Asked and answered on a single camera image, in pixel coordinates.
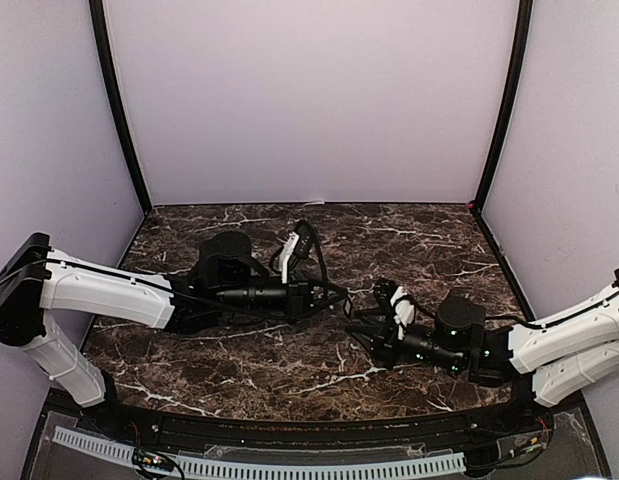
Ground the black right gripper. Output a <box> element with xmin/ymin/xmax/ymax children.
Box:
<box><xmin>345</xmin><ymin>307</ymin><xmax>465</xmax><ymax>373</ymax></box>

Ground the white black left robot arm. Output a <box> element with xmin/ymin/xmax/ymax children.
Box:
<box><xmin>0</xmin><ymin>225</ymin><xmax>347</xmax><ymax>436</ymax></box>

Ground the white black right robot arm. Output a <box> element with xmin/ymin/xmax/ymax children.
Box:
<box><xmin>346</xmin><ymin>268</ymin><xmax>619</xmax><ymax>434</ymax></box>

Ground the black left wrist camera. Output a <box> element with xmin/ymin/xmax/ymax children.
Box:
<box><xmin>269</xmin><ymin>220</ymin><xmax>314</xmax><ymax>284</ymax></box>

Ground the black table front rail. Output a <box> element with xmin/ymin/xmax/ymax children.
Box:
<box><xmin>113</xmin><ymin>404</ymin><xmax>520</xmax><ymax>454</ymax></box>

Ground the white slotted cable duct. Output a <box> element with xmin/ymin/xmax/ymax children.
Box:
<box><xmin>52</xmin><ymin>426</ymin><xmax>466</xmax><ymax>479</ymax></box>

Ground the black right frame post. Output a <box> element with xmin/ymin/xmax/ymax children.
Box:
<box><xmin>471</xmin><ymin>0</ymin><xmax>533</xmax><ymax>217</ymax></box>

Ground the black frame post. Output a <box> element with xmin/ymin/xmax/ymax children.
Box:
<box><xmin>471</xmin><ymin>0</ymin><xmax>533</xmax><ymax>217</ymax></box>
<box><xmin>88</xmin><ymin>0</ymin><xmax>153</xmax><ymax>216</ymax></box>

